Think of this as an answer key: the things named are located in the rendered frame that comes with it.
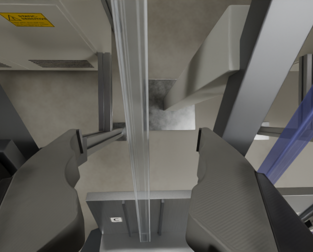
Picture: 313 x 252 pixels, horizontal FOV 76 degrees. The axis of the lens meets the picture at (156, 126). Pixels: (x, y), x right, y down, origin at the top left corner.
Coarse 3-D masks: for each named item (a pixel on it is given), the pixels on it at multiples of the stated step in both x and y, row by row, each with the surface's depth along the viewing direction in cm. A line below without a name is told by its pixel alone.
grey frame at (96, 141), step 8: (104, 0) 72; (104, 8) 77; (112, 24) 90; (112, 128) 87; (120, 128) 91; (88, 136) 45; (96, 136) 49; (104, 136) 58; (112, 136) 74; (120, 136) 91; (88, 144) 43; (96, 144) 50; (104, 144) 58; (88, 152) 43
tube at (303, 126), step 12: (312, 84) 12; (312, 96) 12; (300, 108) 13; (312, 108) 12; (300, 120) 13; (312, 120) 12; (288, 132) 14; (300, 132) 13; (312, 132) 13; (276, 144) 15; (288, 144) 14; (300, 144) 14; (276, 156) 15; (288, 156) 15; (264, 168) 17; (276, 168) 16; (276, 180) 17
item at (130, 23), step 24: (120, 0) 8; (144, 0) 8; (120, 24) 8; (144, 24) 8; (120, 48) 9; (144, 48) 9; (120, 72) 10; (144, 72) 10; (144, 96) 11; (144, 120) 12; (144, 144) 13; (144, 168) 15; (144, 192) 18; (144, 216) 22; (144, 240) 27
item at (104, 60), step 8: (104, 56) 67; (104, 64) 68; (104, 72) 68; (104, 80) 68; (104, 88) 68; (104, 96) 68; (104, 104) 68; (104, 112) 68; (104, 120) 68; (104, 128) 68; (80, 160) 36
